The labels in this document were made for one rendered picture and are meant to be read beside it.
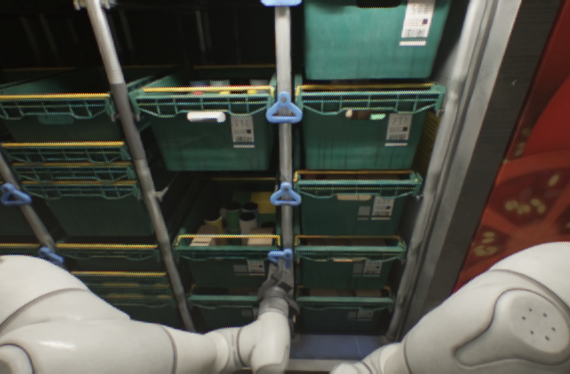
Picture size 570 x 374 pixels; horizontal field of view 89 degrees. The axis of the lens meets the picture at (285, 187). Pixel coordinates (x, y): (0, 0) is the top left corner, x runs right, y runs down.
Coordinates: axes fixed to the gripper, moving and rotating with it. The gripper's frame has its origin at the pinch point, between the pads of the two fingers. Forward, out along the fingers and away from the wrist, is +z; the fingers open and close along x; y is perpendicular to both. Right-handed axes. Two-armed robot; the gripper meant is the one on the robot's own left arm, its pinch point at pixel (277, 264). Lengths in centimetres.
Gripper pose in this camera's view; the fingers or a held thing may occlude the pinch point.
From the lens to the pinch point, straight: 109.3
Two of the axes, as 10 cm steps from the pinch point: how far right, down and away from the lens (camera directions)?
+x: -6.6, 6.4, 4.0
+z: 0.3, -5.0, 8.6
